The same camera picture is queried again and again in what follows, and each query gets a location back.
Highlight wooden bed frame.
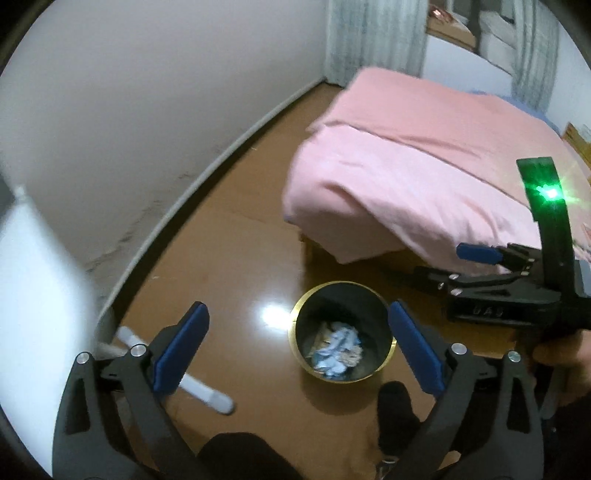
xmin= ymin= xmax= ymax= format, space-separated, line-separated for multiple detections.
xmin=298 ymin=231 xmax=343 ymax=265

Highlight person's right hand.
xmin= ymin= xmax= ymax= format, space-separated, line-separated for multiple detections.
xmin=531 ymin=330 xmax=591 ymax=371

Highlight paper trash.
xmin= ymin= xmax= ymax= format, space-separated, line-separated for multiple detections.
xmin=307 ymin=323 xmax=362 ymax=380

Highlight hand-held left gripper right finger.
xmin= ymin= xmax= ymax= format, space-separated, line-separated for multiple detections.
xmin=388 ymin=300 xmax=543 ymax=480

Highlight white desk foot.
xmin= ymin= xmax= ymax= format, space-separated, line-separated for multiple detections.
xmin=97 ymin=325 xmax=237 ymax=416

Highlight person's dark trouser leg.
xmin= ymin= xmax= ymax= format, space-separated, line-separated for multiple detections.
xmin=198 ymin=431 xmax=301 ymax=480

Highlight black bin gold rim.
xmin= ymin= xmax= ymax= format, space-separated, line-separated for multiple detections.
xmin=288 ymin=281 xmax=398 ymax=383

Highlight grey curtain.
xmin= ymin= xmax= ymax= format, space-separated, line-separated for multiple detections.
xmin=510 ymin=0 xmax=560 ymax=112
xmin=323 ymin=0 xmax=428 ymax=88

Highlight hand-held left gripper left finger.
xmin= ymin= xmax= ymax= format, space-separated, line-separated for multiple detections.
xmin=53 ymin=301 xmax=211 ymax=480

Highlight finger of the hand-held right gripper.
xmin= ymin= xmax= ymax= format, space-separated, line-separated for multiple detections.
xmin=381 ymin=265 xmax=467 ymax=296
xmin=455 ymin=243 xmax=539 ymax=273

